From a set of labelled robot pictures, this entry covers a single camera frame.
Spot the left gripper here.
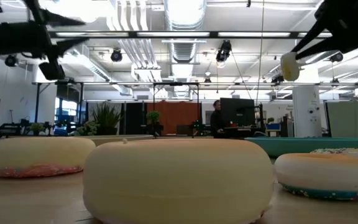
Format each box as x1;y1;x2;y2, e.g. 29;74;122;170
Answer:
0;0;90;81

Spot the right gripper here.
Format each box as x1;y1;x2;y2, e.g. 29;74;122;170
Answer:
291;0;358;82

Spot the small yellow iced donut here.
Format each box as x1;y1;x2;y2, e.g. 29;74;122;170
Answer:
280;52;301;82

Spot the small white sprinkled donut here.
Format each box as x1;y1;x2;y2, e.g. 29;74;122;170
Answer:
310;147;358;170

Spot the orange donut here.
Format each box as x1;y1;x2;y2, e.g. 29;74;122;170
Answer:
82;138;275;224
0;136;96;179

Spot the small blue iced donut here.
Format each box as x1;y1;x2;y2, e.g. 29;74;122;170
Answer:
273;152;358;201

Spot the black ceiling spotlight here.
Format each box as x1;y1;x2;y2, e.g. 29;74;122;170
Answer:
215;39;232;63
329;52;344;63
109;48;124;63
4;54;19;68

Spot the white column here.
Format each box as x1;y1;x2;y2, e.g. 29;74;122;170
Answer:
292;85;323;138

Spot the grey partition panel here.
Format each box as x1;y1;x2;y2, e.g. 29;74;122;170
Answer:
325;101;358;138

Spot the green potted plant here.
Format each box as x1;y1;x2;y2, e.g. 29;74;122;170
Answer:
145;110;164;136
29;123;46;136

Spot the small spiky green plant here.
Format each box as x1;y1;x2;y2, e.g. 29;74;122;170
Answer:
91;101;124;136

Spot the small pale green plant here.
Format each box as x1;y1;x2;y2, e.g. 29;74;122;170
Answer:
74;120;101;137

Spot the teal plate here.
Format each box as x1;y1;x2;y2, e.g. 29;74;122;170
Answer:
244;137;358;158

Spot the black monitor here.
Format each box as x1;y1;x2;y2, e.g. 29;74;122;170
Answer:
219;97;256;127

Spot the black overhead rig beam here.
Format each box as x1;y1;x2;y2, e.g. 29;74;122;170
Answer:
48;30;358;39

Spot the person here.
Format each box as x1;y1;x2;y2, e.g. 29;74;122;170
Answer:
209;99;228;139

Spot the orange partition panel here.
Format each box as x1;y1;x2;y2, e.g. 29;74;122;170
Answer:
146;101;202;136

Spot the thin hanging black cable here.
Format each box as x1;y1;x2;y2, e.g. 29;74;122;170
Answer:
255;0;265;105

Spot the black pipe truss frame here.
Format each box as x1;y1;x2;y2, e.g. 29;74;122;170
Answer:
32;80;358;125

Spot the silver ventilation duct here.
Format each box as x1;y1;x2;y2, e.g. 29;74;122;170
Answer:
163;0;208;63

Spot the black frame stand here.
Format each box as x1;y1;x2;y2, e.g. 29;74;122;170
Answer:
152;82;201;138

